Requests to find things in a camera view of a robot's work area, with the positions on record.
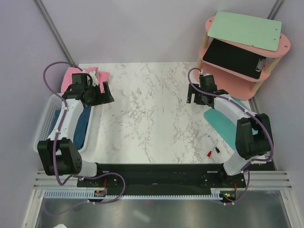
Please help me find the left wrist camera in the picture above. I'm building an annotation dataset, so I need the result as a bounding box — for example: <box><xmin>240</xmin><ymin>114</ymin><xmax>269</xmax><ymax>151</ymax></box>
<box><xmin>72</xmin><ymin>73</ymin><xmax>91</xmax><ymax>86</ymax></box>

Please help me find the black cap marker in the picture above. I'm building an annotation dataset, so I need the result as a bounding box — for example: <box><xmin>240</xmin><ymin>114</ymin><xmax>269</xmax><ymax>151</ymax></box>
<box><xmin>208</xmin><ymin>135</ymin><xmax>219</xmax><ymax>157</ymax></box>

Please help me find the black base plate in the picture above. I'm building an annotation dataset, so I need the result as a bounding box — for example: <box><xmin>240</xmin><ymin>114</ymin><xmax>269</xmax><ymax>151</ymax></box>
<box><xmin>76</xmin><ymin>162</ymin><xmax>247</xmax><ymax>190</ymax></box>

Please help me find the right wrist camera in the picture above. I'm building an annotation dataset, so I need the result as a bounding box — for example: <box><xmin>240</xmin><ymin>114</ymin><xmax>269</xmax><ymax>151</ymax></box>
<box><xmin>199</xmin><ymin>74</ymin><xmax>217</xmax><ymax>93</ymax></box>

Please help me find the green clipboard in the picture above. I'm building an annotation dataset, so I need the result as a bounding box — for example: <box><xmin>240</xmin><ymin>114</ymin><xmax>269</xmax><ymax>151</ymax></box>
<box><xmin>208</xmin><ymin>11</ymin><xmax>282</xmax><ymax>51</ymax></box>

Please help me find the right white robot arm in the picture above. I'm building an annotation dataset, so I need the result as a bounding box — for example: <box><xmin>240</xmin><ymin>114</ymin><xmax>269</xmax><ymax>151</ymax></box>
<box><xmin>187</xmin><ymin>83</ymin><xmax>274</xmax><ymax>187</ymax></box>

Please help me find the white plastic basket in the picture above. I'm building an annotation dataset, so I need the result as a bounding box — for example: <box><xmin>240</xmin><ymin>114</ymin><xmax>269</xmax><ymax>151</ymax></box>
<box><xmin>33</xmin><ymin>95</ymin><xmax>94</xmax><ymax>153</ymax></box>

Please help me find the white cable duct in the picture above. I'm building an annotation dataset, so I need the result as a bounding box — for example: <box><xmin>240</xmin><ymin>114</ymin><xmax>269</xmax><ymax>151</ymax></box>
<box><xmin>44</xmin><ymin>190</ymin><xmax>223</xmax><ymax>200</ymax></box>

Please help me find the blue t shirt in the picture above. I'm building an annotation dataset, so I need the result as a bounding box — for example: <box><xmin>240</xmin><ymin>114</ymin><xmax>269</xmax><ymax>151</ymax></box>
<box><xmin>50</xmin><ymin>106</ymin><xmax>92</xmax><ymax>151</ymax></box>

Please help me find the black clipboard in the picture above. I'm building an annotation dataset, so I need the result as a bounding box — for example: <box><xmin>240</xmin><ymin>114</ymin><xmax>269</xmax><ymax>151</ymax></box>
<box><xmin>202</xmin><ymin>39</ymin><xmax>266</xmax><ymax>79</ymax></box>

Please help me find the teal cutting board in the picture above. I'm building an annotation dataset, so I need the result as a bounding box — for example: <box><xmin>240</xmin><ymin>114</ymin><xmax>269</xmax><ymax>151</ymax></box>
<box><xmin>203</xmin><ymin>96</ymin><xmax>250</xmax><ymax>151</ymax></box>

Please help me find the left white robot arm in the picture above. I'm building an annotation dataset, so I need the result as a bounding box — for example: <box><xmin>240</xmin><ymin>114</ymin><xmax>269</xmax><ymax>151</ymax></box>
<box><xmin>37</xmin><ymin>70</ymin><xmax>114</xmax><ymax>187</ymax></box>

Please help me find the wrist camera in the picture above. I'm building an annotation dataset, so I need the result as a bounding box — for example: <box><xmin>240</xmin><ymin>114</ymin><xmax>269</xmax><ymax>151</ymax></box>
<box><xmin>199</xmin><ymin>74</ymin><xmax>217</xmax><ymax>93</ymax></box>
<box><xmin>72</xmin><ymin>73</ymin><xmax>91</xmax><ymax>86</ymax></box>

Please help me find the red cap marker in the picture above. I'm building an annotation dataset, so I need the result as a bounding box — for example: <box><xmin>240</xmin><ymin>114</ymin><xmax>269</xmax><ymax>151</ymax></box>
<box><xmin>207</xmin><ymin>140</ymin><xmax>218</xmax><ymax>158</ymax></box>

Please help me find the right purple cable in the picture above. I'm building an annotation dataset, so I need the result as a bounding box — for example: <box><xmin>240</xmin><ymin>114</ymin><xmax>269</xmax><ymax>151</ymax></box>
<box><xmin>187</xmin><ymin>67</ymin><xmax>274</xmax><ymax>167</ymax></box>

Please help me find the pink folded t shirt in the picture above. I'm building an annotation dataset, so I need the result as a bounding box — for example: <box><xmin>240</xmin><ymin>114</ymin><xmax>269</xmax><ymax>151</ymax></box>
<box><xmin>61</xmin><ymin>67</ymin><xmax>110</xmax><ymax>93</ymax></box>

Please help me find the pink three tier shelf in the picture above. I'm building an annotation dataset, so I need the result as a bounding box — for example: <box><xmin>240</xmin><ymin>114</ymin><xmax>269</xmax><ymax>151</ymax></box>
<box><xmin>197</xmin><ymin>16</ymin><xmax>291</xmax><ymax>100</ymax></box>

